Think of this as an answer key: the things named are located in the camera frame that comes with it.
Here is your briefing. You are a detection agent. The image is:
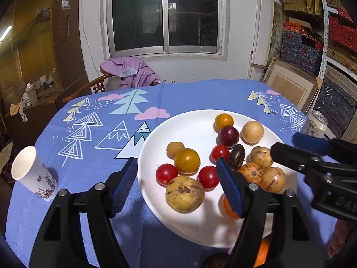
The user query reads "tan round fruit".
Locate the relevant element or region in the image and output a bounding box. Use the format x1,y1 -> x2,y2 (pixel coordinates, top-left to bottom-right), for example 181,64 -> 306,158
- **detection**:
241,121 -> 264,145

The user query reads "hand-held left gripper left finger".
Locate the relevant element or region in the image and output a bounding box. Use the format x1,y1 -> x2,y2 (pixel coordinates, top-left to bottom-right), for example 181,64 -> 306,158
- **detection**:
29,157 -> 139,268

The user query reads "dark red plum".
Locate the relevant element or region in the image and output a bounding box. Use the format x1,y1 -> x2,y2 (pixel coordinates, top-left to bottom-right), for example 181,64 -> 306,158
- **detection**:
218,126 -> 240,148

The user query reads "stack of dark grey boxes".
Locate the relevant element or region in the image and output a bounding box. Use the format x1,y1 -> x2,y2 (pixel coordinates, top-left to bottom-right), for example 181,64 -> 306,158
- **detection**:
312,67 -> 357,138

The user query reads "stack of woven straw boxes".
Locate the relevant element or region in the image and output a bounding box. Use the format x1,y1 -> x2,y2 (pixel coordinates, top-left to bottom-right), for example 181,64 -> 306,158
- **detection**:
279,0 -> 325,20

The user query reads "white round plate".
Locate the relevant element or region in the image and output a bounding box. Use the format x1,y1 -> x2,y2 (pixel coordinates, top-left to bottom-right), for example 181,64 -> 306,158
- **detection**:
137,109 -> 288,248

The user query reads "dark purple mangosteen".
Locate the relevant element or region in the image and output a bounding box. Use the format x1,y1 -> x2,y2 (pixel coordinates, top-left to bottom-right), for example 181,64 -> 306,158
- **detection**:
201,253 -> 230,268

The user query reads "person's right hand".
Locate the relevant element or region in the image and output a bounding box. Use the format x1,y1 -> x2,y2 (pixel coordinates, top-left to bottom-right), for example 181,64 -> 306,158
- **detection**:
327,220 -> 349,259

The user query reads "yellow orange round fruit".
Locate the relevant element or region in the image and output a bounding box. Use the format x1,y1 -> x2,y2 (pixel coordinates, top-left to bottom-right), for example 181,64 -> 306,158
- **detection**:
174,148 -> 201,174

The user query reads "blue printed tablecloth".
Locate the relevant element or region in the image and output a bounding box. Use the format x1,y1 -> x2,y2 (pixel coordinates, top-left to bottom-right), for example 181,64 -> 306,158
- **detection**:
6,79 -> 338,268

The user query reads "purple garment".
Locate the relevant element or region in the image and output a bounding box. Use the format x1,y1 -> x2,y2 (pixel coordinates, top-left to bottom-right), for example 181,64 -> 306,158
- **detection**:
100,56 -> 165,90

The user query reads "red cherry tomato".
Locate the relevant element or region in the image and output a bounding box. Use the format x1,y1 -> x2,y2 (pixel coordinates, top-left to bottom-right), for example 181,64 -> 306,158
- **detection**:
155,163 -> 178,186
198,166 -> 220,189
210,144 -> 230,162

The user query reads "white floral paper cup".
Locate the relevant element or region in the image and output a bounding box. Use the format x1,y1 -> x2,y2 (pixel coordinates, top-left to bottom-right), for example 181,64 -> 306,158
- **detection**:
11,146 -> 58,201

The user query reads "white leaning board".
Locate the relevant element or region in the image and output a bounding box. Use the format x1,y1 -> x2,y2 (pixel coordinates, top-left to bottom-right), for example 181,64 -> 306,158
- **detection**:
248,0 -> 263,80

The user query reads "sliding glass window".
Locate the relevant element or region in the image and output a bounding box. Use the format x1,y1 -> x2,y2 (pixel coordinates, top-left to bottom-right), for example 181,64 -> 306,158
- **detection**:
104,0 -> 230,60

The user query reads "yellow brown spotted fruit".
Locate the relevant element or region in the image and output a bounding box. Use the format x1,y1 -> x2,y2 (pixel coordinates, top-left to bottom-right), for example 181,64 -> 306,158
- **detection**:
249,146 -> 273,170

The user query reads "wooden cabinet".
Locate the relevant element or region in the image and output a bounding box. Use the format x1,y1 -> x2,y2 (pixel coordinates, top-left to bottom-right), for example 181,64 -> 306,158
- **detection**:
0,0 -> 90,146

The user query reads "orange red blotchy fruit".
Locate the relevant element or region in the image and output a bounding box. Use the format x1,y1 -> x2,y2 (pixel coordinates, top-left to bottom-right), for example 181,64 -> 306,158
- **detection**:
237,163 -> 264,185

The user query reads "dark purple oblong fruit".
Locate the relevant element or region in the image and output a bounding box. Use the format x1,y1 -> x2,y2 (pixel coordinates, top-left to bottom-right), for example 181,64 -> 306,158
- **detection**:
226,144 -> 246,171

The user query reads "white drink can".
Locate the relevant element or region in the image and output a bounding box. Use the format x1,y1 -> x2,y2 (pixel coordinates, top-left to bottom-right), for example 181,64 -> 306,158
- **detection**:
303,110 -> 330,140

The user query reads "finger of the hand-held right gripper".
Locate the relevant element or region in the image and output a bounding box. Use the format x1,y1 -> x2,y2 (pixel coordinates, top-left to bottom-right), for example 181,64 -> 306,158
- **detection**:
292,132 -> 339,157
270,142 -> 325,175

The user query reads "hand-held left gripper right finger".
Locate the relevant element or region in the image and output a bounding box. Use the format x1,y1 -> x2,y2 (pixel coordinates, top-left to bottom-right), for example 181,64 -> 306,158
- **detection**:
216,157 -> 325,268

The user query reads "wooden picture frame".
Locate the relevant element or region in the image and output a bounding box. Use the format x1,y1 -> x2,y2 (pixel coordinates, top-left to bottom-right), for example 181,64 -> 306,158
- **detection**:
262,59 -> 324,115

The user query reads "white metal shelf rack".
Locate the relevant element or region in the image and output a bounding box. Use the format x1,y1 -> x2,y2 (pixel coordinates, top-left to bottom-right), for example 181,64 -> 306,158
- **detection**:
315,0 -> 357,84

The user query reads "small yellow orange tomato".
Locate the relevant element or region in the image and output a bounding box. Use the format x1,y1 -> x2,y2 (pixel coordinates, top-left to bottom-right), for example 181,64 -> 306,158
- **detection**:
214,113 -> 234,132

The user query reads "small brown round fruit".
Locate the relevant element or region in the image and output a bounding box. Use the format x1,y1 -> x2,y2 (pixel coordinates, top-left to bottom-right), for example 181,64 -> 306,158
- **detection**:
166,141 -> 185,158

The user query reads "large yellow spotted pear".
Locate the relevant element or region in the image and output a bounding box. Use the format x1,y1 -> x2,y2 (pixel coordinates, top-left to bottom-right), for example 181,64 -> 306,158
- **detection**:
165,175 -> 205,213

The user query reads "stack of red patterned boxes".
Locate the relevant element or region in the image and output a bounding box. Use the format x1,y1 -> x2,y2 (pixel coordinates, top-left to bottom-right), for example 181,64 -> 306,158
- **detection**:
326,8 -> 357,51

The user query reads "wooden chair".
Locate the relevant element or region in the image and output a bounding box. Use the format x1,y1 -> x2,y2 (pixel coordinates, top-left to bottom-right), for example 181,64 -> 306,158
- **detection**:
62,74 -> 112,104

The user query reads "pale yellow round fruit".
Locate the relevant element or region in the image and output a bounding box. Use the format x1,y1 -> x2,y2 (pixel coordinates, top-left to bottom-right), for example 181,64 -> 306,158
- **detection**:
259,167 -> 286,193

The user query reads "stack of blue patterned boxes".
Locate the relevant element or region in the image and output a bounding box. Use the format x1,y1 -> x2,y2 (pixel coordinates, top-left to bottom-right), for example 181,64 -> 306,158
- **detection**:
280,24 -> 324,76

